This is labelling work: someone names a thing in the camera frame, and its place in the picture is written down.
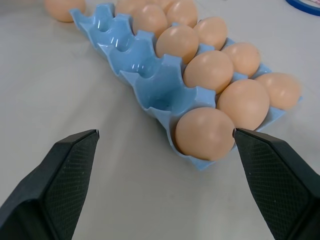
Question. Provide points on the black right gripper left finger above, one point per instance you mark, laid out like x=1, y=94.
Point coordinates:
x=47, y=190

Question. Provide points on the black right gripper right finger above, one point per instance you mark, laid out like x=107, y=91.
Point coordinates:
x=280, y=185

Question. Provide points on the blue plastic egg tray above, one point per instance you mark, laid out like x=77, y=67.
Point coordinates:
x=155, y=82

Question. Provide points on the tan egg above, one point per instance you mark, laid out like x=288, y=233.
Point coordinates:
x=163, y=3
x=212, y=31
x=125, y=6
x=177, y=42
x=280, y=90
x=204, y=133
x=182, y=12
x=209, y=71
x=65, y=8
x=150, y=20
x=243, y=58
x=243, y=104

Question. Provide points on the blue tape roll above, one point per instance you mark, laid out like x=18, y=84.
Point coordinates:
x=303, y=6

